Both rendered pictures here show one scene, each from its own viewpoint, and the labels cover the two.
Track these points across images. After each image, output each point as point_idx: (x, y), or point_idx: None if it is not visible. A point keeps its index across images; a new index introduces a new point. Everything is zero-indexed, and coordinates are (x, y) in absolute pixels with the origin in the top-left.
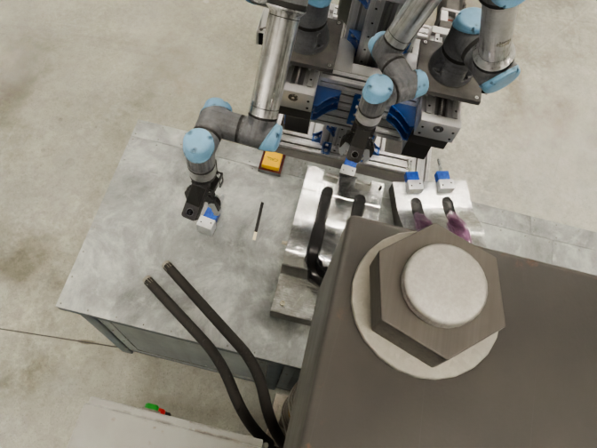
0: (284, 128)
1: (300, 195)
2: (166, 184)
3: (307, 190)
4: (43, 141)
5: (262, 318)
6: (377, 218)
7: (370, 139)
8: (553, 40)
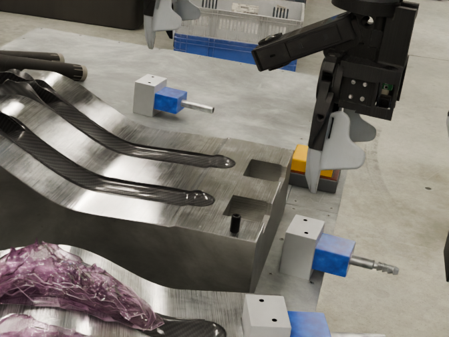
0: (443, 249)
1: (207, 136)
2: (240, 91)
3: (220, 143)
4: (408, 269)
5: None
6: (135, 218)
7: (331, 63)
8: None
